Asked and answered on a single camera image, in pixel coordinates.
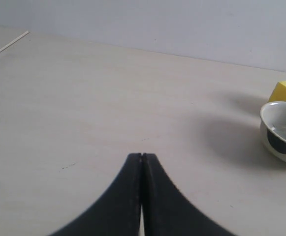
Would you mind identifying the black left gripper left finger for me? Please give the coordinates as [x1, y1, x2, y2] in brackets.
[52, 153, 142, 236]

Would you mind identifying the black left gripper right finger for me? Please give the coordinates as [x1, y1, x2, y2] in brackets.
[141, 153, 233, 236]

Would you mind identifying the grey ceramic bowl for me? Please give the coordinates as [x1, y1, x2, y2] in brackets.
[260, 101, 286, 162]

